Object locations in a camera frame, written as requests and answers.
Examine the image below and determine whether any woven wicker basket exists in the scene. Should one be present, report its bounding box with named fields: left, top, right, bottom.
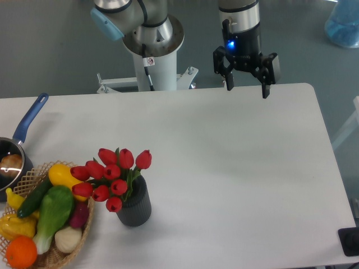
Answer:
left=12, top=160, right=95, bottom=268

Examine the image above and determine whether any yellow banana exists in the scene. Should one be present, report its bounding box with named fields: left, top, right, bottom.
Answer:
left=4, top=188, right=25, bottom=215

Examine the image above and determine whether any blue plastic bag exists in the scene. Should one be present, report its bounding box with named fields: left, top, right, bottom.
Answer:
left=324, top=0, right=358, bottom=48

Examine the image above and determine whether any yellow bell pepper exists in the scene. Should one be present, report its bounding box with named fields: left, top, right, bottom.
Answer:
left=1, top=214, right=37, bottom=241

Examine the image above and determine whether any yellow squash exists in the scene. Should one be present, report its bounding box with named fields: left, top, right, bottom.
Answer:
left=48, top=164, right=81, bottom=190

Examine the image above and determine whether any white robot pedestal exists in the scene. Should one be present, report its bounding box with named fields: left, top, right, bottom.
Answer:
left=97, top=15, right=199, bottom=94

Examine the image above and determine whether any black device at edge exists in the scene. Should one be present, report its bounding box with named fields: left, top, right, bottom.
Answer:
left=338, top=227, right=358, bottom=257

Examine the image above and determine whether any dark grey ribbed vase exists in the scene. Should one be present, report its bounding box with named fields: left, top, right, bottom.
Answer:
left=117, top=176, right=152, bottom=227

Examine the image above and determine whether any green bok choy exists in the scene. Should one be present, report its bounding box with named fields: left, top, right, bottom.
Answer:
left=33, top=185, right=74, bottom=255

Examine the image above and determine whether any white garlic bulb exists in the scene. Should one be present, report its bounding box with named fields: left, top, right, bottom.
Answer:
left=54, top=226, right=82, bottom=253

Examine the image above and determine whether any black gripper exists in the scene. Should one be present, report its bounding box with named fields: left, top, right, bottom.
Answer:
left=213, top=19, right=280, bottom=99

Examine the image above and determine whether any red tulip bouquet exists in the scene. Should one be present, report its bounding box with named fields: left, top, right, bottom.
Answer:
left=70, top=148, right=152, bottom=213

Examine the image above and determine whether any green cucumber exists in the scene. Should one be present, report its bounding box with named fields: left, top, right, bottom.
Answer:
left=17, top=177, right=53, bottom=218

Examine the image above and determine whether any bread roll in pan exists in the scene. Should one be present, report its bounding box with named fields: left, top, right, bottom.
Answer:
left=1, top=154, right=23, bottom=179

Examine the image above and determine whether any orange fruit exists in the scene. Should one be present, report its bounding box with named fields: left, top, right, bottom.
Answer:
left=5, top=236, right=38, bottom=268

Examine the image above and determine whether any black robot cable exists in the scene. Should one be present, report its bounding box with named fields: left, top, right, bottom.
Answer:
left=141, top=43, right=155, bottom=91

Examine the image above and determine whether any purple red onion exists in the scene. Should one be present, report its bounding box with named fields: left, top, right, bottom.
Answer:
left=68, top=202, right=89, bottom=228

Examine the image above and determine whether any blue handled saucepan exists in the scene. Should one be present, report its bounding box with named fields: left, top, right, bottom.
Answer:
left=1, top=93, right=49, bottom=202

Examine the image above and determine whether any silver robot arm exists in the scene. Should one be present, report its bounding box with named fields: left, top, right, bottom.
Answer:
left=90, top=1, right=280, bottom=98

